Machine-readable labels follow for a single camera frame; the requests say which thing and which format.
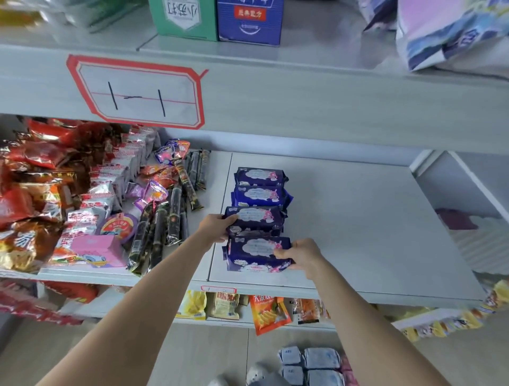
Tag person's left hand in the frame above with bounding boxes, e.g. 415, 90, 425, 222
197, 214, 239, 244

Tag person's right hand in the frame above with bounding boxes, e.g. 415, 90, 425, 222
273, 238, 323, 279

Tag purple pad packet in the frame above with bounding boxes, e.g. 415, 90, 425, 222
222, 205, 288, 238
222, 235, 295, 274
233, 166, 289, 188
230, 186, 294, 209

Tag row of red strip packets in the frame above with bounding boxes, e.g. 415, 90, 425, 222
292, 298, 321, 325

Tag white metal shelf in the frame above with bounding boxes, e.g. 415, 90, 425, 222
0, 0, 509, 331

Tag orange chip bag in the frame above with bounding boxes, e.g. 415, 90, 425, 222
249, 294, 293, 337

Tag small white ABC packet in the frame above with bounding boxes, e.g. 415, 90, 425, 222
277, 346, 303, 366
279, 365, 306, 386

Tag long white pad packet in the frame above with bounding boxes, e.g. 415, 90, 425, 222
302, 348, 343, 371
305, 370, 346, 386

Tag person's right forearm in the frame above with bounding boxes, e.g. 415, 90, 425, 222
306, 258, 450, 386

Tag person's left forearm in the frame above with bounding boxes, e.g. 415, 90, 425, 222
38, 230, 214, 386

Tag person's right leg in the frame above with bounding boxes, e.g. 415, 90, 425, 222
258, 372, 292, 386

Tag person's right shoe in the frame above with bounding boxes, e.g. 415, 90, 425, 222
245, 364, 273, 386

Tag row of dark stick packets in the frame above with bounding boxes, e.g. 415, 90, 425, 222
127, 149, 212, 277

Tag beige snack bag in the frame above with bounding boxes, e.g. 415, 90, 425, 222
206, 292, 241, 321

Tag heap of purple candy packets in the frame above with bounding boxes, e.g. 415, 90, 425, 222
125, 139, 191, 212

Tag yellow chip bag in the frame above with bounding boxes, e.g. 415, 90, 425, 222
176, 290, 207, 321

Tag round purple candy tin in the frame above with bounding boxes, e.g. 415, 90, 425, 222
97, 213, 139, 243

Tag pink box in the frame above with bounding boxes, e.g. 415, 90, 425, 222
71, 234, 126, 268

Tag row of silver red packets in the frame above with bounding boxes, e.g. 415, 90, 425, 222
51, 125, 160, 267

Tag white perforated rack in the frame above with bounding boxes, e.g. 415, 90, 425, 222
391, 302, 490, 333

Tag purple cloth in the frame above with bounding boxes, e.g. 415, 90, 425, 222
435, 208, 480, 231

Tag white radiator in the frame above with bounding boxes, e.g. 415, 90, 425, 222
449, 216, 509, 275

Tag pile of red snack packets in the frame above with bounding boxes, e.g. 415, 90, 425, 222
0, 118, 120, 273

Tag pile of red bags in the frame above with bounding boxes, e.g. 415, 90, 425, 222
0, 278, 100, 327

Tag blue cardboard box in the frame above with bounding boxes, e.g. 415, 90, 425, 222
216, 0, 285, 47

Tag green cardboard box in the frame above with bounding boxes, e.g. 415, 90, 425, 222
148, 0, 220, 42

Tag bundle of clear packets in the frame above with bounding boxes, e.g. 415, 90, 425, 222
39, 0, 148, 33

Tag large purple detergent bag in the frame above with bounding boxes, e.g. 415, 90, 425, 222
396, 0, 509, 78

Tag large yellow bag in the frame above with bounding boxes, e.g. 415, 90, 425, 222
0, 7, 42, 28

